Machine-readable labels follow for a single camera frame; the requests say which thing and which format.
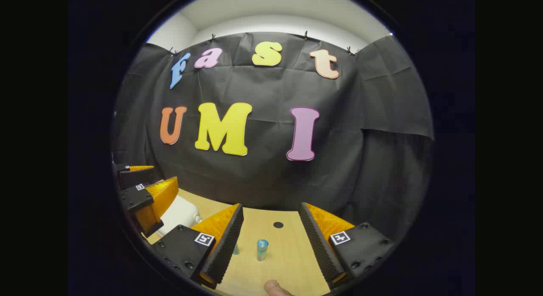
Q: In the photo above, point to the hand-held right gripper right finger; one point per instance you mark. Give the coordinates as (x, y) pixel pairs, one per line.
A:
(316, 241)

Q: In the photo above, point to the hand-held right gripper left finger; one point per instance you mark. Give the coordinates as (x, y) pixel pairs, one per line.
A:
(227, 245)

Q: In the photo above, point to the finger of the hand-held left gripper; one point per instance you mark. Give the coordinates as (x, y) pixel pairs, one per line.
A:
(135, 177)
(135, 198)

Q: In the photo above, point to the blue squeeze tube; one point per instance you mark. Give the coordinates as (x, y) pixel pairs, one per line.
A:
(235, 249)

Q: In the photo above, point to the blue green bottle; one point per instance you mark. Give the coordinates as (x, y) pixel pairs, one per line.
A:
(262, 249)

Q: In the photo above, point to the black backdrop cloth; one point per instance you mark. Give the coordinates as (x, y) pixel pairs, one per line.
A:
(271, 177)

